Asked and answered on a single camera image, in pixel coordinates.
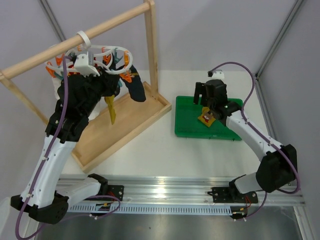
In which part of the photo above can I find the yellow sock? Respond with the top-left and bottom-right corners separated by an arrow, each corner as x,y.
104,95 -> 116,125
197,107 -> 216,128

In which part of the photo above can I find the white sock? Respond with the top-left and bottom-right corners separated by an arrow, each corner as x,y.
51,77 -> 62,100
88,100 -> 101,121

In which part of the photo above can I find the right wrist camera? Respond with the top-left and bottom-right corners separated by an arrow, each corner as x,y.
207,69 -> 225,80

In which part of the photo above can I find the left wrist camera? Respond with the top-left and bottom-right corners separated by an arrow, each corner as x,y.
73,51 -> 100,77

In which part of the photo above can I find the wooden drying rack stand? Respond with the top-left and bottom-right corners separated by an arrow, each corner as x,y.
0,0 -> 172,173

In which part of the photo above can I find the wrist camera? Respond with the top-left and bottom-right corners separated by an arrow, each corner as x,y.
207,69 -> 225,80
73,51 -> 100,77

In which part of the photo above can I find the aluminium mounting rail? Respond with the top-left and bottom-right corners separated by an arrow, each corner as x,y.
57,174 -> 307,216

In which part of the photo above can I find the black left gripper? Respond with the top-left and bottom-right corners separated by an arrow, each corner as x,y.
80,65 -> 120,117

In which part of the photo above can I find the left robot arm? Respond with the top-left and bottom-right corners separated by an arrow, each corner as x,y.
10,73 -> 120,225

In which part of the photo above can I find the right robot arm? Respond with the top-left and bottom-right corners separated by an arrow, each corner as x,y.
193,79 -> 299,202

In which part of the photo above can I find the green plastic tray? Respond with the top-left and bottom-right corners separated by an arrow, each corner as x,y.
174,95 -> 242,141

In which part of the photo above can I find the white plastic clip hanger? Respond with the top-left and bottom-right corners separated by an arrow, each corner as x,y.
45,31 -> 133,78

